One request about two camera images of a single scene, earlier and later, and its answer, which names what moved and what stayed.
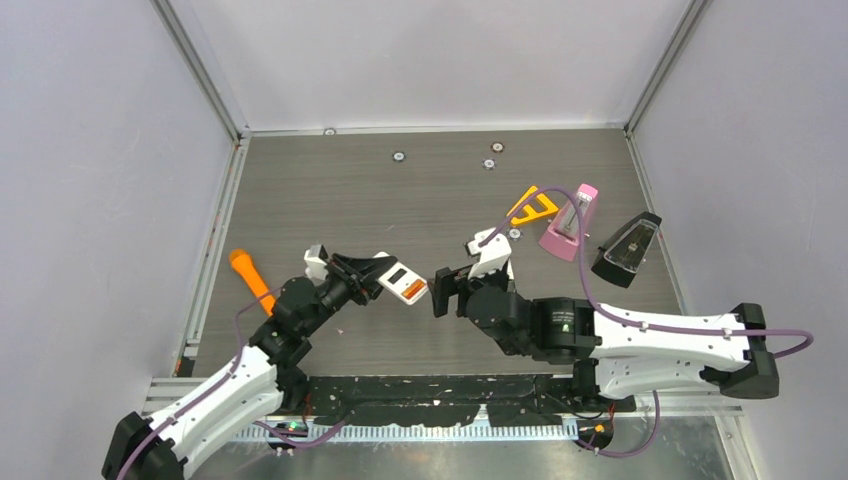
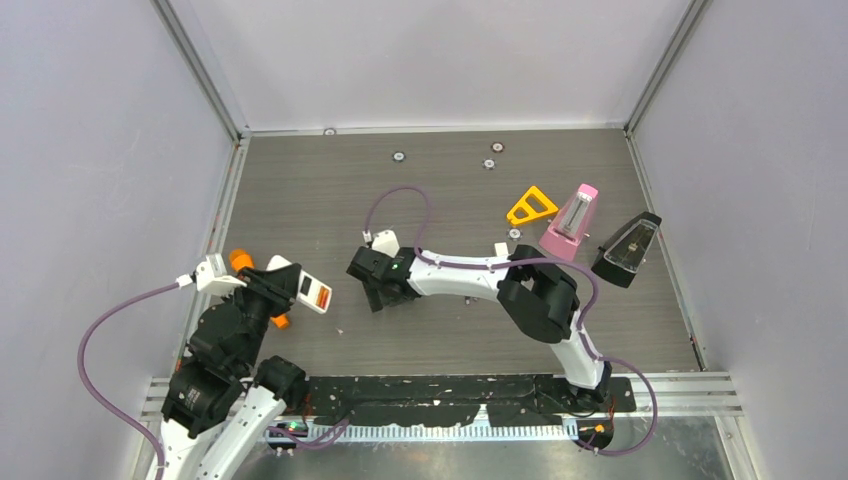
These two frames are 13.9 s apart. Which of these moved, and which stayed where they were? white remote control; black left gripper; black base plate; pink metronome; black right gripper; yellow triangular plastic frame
Moved: white remote control; black left gripper; black right gripper
Stayed: black base plate; pink metronome; yellow triangular plastic frame
